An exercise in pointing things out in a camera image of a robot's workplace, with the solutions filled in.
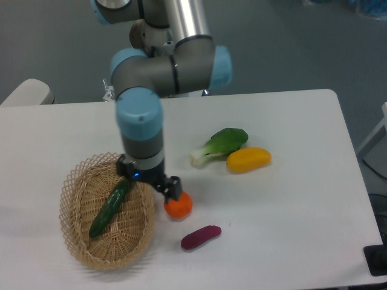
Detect white frame at right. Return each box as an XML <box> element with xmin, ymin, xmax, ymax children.
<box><xmin>356</xmin><ymin>102</ymin><xmax>386</xmax><ymax>159</ymax></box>

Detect woven wicker basket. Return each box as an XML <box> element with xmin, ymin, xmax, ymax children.
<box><xmin>59</xmin><ymin>152</ymin><xmax>154</xmax><ymax>270</ymax></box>

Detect green bok choy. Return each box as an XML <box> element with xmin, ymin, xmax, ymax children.
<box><xmin>189</xmin><ymin>127</ymin><xmax>249</xmax><ymax>166</ymax></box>

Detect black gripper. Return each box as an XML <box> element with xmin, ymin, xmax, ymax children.
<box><xmin>115</xmin><ymin>154</ymin><xmax>183</xmax><ymax>204</ymax></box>

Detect orange tangerine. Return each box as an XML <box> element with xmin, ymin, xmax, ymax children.
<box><xmin>164</xmin><ymin>191</ymin><xmax>193</xmax><ymax>219</ymax></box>

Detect green cucumber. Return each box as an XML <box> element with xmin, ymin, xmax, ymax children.
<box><xmin>89</xmin><ymin>179</ymin><xmax>131</xmax><ymax>239</ymax></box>

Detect yellow mango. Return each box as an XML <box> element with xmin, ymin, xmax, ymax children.
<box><xmin>226</xmin><ymin>147</ymin><xmax>272</xmax><ymax>173</ymax></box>

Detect purple sweet potato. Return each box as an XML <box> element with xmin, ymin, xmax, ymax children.
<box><xmin>180</xmin><ymin>225</ymin><xmax>222</xmax><ymax>251</ymax></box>

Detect black device at table edge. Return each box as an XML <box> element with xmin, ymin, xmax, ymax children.
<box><xmin>363</xmin><ymin>245</ymin><xmax>386</xmax><ymax>277</ymax></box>

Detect white chair armrest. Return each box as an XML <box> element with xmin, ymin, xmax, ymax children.
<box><xmin>1</xmin><ymin>79</ymin><xmax>56</xmax><ymax>107</ymax></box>

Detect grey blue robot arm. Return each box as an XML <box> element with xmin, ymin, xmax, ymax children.
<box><xmin>91</xmin><ymin>1</ymin><xmax>232</xmax><ymax>201</ymax></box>

